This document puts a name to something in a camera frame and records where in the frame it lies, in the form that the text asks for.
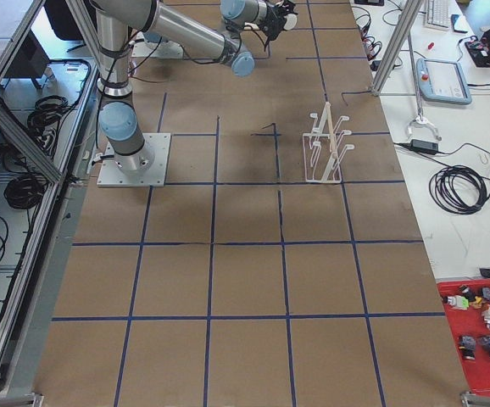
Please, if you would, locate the white wire cup rack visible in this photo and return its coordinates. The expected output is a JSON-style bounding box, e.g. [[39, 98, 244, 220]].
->
[[302, 102, 355, 184]]

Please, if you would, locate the aluminium frame post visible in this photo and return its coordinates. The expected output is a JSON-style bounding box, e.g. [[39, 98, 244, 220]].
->
[[370, 0, 422, 96]]

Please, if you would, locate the black power adapter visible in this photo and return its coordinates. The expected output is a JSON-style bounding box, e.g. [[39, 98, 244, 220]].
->
[[409, 139, 439, 155]]

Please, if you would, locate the coiled black cable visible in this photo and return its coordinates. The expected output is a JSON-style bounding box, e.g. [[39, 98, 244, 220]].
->
[[429, 164, 490, 217]]

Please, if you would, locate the red parts tray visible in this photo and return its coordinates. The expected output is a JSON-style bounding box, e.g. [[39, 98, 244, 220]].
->
[[436, 277, 490, 395]]

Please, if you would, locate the blue teach pendant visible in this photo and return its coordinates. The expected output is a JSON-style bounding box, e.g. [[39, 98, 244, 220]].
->
[[416, 58, 472, 105]]

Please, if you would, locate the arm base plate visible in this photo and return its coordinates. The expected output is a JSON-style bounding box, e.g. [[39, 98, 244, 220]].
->
[[97, 133, 171, 187]]

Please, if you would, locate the white plastic cup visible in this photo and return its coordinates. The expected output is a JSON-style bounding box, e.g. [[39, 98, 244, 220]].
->
[[283, 14, 298, 31]]

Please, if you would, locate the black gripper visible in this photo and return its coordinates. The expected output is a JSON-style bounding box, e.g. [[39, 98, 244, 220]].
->
[[260, 3, 290, 41]]

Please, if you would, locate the white keyboard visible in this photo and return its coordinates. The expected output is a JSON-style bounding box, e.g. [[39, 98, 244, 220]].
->
[[423, 0, 451, 31]]

